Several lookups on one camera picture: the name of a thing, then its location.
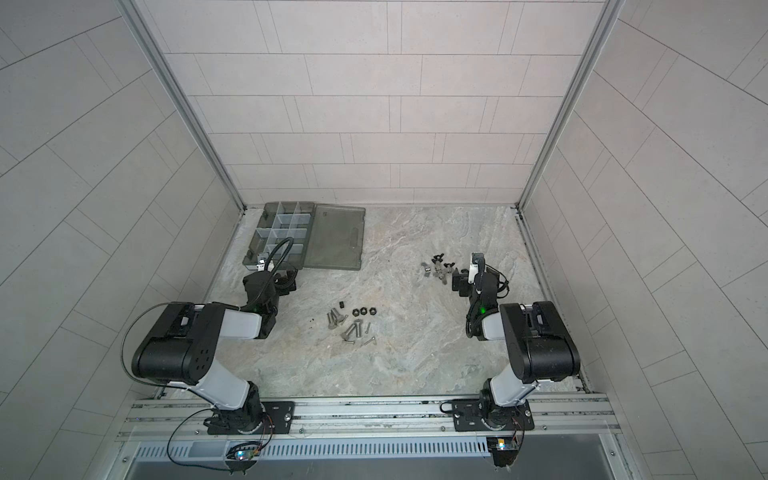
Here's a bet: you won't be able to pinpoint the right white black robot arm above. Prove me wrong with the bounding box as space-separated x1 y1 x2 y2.
451 253 581 431

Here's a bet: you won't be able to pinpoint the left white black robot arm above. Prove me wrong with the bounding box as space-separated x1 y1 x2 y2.
128 237 297 435

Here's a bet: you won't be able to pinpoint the pile of wing nuts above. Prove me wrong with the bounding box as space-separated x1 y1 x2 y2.
421 253 455 285

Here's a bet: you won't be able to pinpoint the pile of silver screws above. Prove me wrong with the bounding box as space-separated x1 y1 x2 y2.
341 320 377 346

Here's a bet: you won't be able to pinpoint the clear compartment organizer box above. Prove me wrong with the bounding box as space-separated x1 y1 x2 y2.
243 201 315 271

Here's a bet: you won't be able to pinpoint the pile of silver bolts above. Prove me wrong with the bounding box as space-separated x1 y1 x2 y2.
327 308 348 329

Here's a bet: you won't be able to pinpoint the left controller board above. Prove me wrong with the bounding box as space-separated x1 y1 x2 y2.
226 441 263 462

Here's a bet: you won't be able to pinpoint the controller board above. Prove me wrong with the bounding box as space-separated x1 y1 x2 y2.
486 437 521 468
226 441 263 462

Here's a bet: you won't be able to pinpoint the right controller board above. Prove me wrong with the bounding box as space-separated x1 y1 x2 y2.
486 437 521 468

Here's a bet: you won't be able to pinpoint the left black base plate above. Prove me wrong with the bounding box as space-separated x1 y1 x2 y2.
203 401 296 435

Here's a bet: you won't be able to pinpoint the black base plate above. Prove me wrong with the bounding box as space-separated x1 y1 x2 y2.
203 401 296 435
441 398 535 432

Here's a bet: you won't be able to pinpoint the aluminium mounting rail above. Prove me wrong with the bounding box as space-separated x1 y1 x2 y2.
116 392 621 441

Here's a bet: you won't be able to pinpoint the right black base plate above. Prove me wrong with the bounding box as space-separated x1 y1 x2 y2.
441 398 535 432

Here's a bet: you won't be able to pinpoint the black cable left base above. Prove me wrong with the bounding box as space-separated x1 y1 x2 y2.
165 407 241 473

